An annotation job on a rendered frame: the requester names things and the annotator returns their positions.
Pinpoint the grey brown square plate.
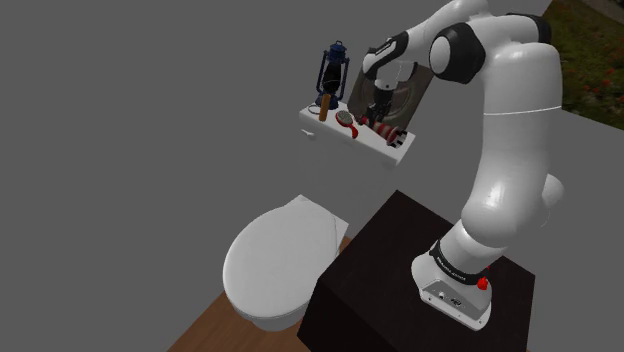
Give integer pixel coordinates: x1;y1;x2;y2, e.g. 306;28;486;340
346;61;435;133

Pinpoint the red white striped roll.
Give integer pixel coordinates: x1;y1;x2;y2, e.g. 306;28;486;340
359;115;409;147

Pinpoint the red hairbrush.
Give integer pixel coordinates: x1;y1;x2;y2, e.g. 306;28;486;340
335;109;360;141

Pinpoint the blue oil lantern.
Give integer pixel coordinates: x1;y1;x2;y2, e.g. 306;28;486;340
315;40;351;110

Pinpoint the orange cylinder bottle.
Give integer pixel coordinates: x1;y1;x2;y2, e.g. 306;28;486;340
318;93;333;123

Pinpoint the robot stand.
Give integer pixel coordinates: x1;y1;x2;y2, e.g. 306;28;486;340
297;189;536;352

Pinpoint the white toilet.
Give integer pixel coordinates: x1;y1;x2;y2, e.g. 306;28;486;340
222;101;417;333

